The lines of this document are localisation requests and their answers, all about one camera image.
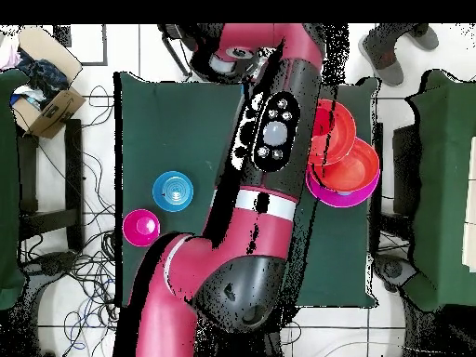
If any orange-red bowl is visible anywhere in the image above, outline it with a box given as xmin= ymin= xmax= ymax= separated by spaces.
xmin=311 ymin=136 xmax=381 ymax=193
xmin=308 ymin=99 xmax=358 ymax=167

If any dark green tablecloth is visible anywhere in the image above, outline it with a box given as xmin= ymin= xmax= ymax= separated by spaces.
xmin=113 ymin=71 xmax=379 ymax=309

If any dark blue cloth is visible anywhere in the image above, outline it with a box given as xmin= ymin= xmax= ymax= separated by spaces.
xmin=16 ymin=51 xmax=70 ymax=109

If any person's foot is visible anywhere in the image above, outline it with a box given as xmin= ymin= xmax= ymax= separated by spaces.
xmin=406 ymin=23 xmax=441 ymax=51
xmin=357 ymin=23 xmax=405 ymax=87

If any green cloth covered table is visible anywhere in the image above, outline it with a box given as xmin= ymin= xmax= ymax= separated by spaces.
xmin=392 ymin=69 xmax=476 ymax=313
xmin=0 ymin=68 xmax=29 ymax=311

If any cardboard box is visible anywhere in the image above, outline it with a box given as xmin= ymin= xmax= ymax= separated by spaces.
xmin=11 ymin=24 xmax=87 ymax=139

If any blue cable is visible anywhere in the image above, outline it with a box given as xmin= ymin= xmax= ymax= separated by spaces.
xmin=62 ymin=278 xmax=116 ymax=352

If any small blue bowl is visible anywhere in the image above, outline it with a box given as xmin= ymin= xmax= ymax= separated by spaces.
xmin=152 ymin=170 xmax=194 ymax=213

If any black stool frame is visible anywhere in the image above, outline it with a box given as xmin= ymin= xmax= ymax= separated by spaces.
xmin=157 ymin=23 xmax=198 ymax=80

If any black pedestal leg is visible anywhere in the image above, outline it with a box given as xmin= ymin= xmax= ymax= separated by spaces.
xmin=20 ymin=250 xmax=81 ymax=289
xmin=371 ymin=252 xmax=419 ymax=295

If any large pink bowl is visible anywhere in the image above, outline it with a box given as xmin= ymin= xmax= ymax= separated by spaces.
xmin=305 ymin=163 xmax=381 ymax=209

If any small magenta bowl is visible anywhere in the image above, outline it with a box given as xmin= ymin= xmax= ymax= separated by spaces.
xmin=122 ymin=208 xmax=162 ymax=248

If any black bench frame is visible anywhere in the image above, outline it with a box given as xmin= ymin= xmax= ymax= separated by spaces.
xmin=16 ymin=118 xmax=85 ymax=252

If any tangle of black cables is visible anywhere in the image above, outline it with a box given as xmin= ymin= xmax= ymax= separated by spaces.
xmin=36 ymin=85 xmax=127 ymax=357

